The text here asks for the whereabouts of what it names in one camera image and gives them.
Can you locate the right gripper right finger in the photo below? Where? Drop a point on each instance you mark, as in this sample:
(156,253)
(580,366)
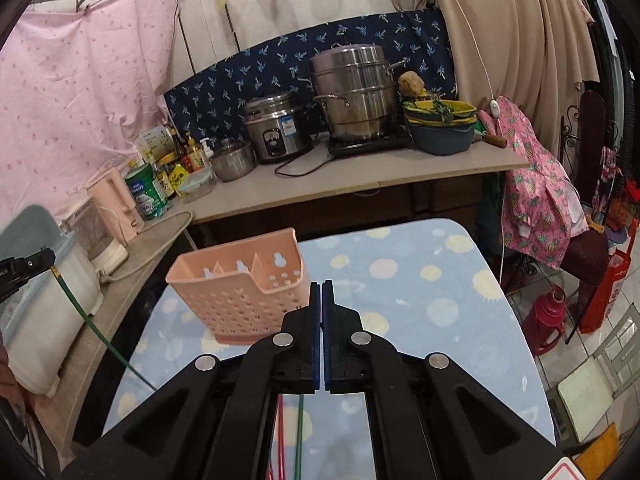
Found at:
(428,418)

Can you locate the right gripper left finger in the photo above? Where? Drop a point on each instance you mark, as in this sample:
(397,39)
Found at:
(214,419)

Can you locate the bright red chopstick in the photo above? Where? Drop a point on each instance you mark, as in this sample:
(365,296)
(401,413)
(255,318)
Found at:
(278,473)

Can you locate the pink perforated utensil holder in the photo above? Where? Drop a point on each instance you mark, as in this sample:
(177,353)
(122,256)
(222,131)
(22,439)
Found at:
(242,290)

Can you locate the grey kitchen counter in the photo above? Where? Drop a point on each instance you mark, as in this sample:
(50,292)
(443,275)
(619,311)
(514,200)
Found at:
(315,176)

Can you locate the white dish rack box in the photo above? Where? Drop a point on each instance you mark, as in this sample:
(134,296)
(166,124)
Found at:
(39,323)

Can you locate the white blender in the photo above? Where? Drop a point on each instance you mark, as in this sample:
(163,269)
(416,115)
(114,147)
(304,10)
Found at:
(103,249)

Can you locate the pink electric kettle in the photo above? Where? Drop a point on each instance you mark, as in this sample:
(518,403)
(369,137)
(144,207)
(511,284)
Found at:
(117,206)

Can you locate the red plastic jug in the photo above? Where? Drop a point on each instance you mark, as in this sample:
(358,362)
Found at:
(543,327)

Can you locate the wooden side counter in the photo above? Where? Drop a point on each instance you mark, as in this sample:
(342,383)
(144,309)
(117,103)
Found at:
(58,415)

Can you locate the green milk powder can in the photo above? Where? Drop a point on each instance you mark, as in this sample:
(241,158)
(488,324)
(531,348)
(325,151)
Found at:
(148,193)

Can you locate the pink curtain sheet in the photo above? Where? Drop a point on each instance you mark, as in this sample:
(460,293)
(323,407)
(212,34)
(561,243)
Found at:
(76,91)

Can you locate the clear plastic food container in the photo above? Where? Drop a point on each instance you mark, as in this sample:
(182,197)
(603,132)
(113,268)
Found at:
(196,185)

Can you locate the yellow oil bottle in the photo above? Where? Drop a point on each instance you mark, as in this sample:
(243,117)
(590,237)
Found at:
(196,154)

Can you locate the pink floral garment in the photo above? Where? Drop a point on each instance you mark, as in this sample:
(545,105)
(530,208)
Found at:
(541,210)

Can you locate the small steel pot with lid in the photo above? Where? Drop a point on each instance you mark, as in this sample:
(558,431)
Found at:
(233,161)

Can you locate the navy floral backsplash cloth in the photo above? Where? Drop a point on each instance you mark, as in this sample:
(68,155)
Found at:
(210,104)

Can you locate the black induction cooker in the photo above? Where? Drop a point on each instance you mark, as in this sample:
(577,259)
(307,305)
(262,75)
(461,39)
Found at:
(341,148)

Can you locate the stacked yellow blue bowls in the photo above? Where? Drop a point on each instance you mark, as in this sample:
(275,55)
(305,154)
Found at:
(440,127)

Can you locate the silver rice cooker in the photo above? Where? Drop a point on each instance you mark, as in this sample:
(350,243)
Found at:
(277,127)

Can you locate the large steel steamer pot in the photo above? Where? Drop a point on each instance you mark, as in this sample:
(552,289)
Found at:
(356,86)

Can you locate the beige hanging cloth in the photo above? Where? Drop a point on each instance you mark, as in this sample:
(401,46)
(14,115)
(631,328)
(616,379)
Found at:
(537,53)

